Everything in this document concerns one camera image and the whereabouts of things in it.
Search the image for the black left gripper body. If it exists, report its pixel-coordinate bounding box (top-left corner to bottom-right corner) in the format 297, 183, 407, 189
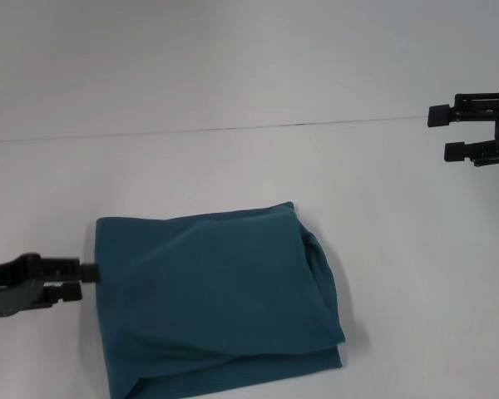
0, 251, 47, 319

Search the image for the teal t-shirt with pink print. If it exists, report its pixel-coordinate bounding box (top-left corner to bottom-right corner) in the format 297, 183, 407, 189
94, 201, 346, 399

